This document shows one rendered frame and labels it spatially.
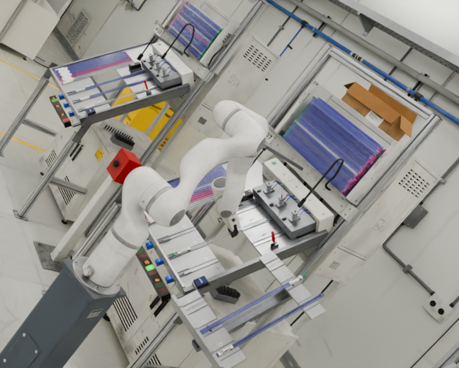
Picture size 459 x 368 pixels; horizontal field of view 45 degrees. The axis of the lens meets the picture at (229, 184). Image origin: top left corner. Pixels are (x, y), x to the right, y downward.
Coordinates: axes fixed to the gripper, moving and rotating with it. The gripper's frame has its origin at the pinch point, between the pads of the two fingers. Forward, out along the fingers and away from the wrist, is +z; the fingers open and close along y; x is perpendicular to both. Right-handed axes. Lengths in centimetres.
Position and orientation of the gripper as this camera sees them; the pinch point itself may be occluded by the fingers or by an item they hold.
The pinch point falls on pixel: (233, 231)
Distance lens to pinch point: 249.1
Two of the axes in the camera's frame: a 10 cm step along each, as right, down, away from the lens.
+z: 1.6, 7.0, 7.0
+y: -4.7, -5.6, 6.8
